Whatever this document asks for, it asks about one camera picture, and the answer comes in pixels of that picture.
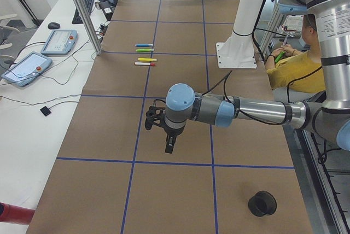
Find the yellow marker pen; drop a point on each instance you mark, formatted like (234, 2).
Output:
(147, 59)

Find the person in yellow shirt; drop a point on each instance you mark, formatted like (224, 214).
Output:
(300, 71)

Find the teach pendant far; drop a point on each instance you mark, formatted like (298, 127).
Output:
(59, 42)

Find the black computer mouse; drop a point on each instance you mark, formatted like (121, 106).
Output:
(53, 25)

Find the green handled reacher stick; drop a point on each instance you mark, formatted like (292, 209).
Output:
(282, 52)

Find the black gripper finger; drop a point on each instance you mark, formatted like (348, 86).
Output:
(170, 142)

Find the red marker pen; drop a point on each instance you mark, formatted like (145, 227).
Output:
(144, 64)

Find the blue marker pen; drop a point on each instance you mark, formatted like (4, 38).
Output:
(144, 45)

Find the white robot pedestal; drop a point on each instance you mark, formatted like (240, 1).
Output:
(238, 50)

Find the teach pendant near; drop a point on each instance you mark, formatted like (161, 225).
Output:
(26, 70)

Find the red fire extinguisher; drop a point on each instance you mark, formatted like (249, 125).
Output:
(16, 215)

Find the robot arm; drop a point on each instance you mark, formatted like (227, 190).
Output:
(329, 119)

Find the aluminium frame post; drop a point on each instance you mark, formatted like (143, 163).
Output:
(85, 16)

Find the small black puck sensor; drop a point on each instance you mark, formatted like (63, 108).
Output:
(45, 111)

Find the green marker pen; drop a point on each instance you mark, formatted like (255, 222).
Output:
(144, 50)

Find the black mesh cup near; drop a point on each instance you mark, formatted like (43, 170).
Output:
(262, 203)

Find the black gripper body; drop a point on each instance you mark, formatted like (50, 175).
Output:
(173, 132)

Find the teach pendant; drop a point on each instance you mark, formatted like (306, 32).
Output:
(59, 42)
(26, 70)

